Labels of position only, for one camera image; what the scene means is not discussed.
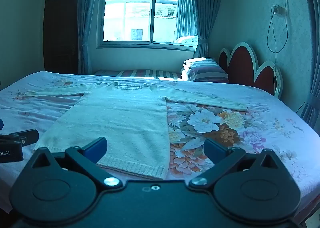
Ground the striped pillow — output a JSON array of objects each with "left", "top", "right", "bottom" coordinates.
[{"left": 189, "top": 58, "right": 229, "bottom": 83}]

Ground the floral bed sheet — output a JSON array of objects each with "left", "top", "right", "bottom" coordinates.
[{"left": 0, "top": 71, "right": 320, "bottom": 218}]

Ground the cream knitted sweater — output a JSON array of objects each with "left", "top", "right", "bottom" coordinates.
[{"left": 25, "top": 81, "right": 248, "bottom": 180}]

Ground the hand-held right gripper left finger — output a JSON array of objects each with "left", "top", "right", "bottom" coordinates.
[{"left": 32, "top": 136, "right": 124, "bottom": 191}]

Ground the white folded quilt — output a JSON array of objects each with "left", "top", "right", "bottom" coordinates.
[{"left": 181, "top": 58, "right": 195, "bottom": 81}]

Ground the white framed window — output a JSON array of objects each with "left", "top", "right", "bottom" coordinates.
[{"left": 96, "top": 0, "right": 199, "bottom": 49}]

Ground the white bedding on windowsill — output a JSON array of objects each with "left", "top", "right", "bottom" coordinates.
[{"left": 174, "top": 35, "right": 199, "bottom": 44}]

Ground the wall socket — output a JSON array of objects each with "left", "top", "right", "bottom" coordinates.
[{"left": 272, "top": 5, "right": 286, "bottom": 16}]

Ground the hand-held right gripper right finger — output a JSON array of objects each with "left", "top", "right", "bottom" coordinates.
[{"left": 188, "top": 138, "right": 283, "bottom": 190}]

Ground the red and white headboard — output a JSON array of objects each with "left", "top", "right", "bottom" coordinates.
[{"left": 218, "top": 42, "right": 283, "bottom": 99}]

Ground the blue curtain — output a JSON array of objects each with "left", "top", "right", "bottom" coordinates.
[
  {"left": 77, "top": 0, "right": 105, "bottom": 75},
  {"left": 189, "top": 0, "right": 225, "bottom": 60}
]

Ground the dark wooden wardrobe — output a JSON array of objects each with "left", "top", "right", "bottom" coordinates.
[{"left": 43, "top": 0, "right": 80, "bottom": 75}]

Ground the striped mattress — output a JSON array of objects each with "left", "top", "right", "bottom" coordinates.
[{"left": 94, "top": 69, "right": 184, "bottom": 80}]

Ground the sheer white curtain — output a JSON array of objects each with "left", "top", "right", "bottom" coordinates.
[{"left": 176, "top": 0, "right": 198, "bottom": 38}]

